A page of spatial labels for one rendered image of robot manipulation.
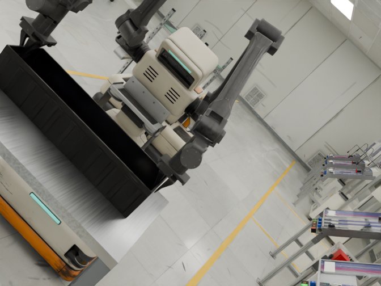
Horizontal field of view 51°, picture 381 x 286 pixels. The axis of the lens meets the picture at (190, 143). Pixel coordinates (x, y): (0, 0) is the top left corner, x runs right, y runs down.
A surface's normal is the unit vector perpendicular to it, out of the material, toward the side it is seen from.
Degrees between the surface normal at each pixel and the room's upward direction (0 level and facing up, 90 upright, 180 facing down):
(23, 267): 0
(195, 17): 89
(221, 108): 51
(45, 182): 0
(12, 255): 0
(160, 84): 98
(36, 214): 90
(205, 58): 42
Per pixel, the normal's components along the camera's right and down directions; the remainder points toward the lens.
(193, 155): -0.11, 0.26
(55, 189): 0.68, -0.68
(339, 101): -0.33, 0.06
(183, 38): 0.35, -0.38
